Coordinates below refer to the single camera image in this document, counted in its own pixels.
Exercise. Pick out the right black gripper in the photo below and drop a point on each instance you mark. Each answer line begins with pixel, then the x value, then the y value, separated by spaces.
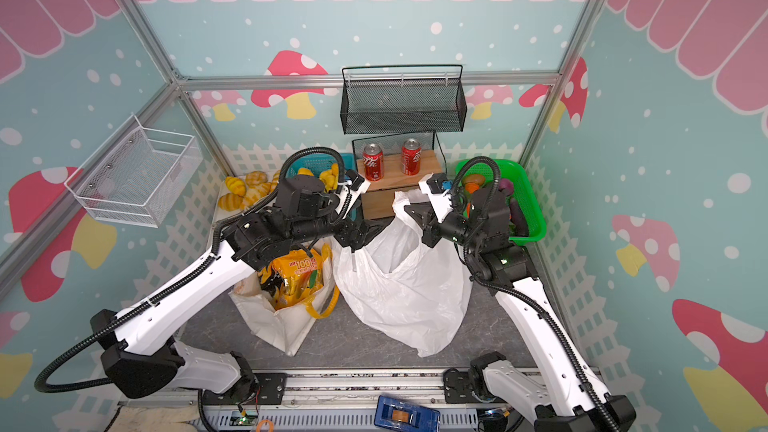
pixel 437 226

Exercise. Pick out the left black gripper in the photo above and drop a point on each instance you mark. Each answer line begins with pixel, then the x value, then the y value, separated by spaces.
pixel 361 236

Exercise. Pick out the orange yellow snack bag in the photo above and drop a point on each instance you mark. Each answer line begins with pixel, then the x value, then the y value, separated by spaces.
pixel 302 274

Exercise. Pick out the white plastic grocery bag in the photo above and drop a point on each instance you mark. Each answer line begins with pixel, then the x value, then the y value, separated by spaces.
pixel 399 286

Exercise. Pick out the black yellow snack bag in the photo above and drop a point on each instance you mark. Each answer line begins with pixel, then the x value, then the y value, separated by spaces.
pixel 271 284

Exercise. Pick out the cream canvas tote bag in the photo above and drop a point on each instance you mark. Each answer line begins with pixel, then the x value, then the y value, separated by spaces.
pixel 286 329

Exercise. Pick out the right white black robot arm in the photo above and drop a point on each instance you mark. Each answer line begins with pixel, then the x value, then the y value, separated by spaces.
pixel 481 216

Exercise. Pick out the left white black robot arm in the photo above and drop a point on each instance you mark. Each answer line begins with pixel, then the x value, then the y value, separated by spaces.
pixel 312 201

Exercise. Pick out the purple onion toy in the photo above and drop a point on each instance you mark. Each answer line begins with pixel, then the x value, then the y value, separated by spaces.
pixel 506 187

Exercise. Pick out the dark eggplant toy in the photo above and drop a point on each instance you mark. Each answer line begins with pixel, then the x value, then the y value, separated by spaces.
pixel 519 224

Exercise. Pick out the right red soda can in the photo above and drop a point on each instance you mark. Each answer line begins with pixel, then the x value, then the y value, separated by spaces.
pixel 411 157

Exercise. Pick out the red soda can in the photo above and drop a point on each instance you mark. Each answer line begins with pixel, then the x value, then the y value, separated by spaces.
pixel 373 162
pixel 411 157

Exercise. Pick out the teal plastic fruit basket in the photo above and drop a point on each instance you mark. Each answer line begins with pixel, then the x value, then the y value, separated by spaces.
pixel 324 167

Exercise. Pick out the left red soda can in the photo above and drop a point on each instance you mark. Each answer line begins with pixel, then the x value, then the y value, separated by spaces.
pixel 373 162

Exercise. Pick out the green plastic vegetable basket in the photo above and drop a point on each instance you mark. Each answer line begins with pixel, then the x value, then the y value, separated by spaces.
pixel 523 194

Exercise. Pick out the black wire wooden shelf rack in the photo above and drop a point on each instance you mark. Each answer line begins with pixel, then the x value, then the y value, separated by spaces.
pixel 377 202

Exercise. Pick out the black wire wall basket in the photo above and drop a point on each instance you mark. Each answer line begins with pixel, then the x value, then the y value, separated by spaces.
pixel 403 98

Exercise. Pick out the blue device on rail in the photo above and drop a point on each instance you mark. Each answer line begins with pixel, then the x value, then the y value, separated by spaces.
pixel 395 415

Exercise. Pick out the white wire wall basket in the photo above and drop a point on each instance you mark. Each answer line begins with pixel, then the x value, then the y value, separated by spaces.
pixel 136 176

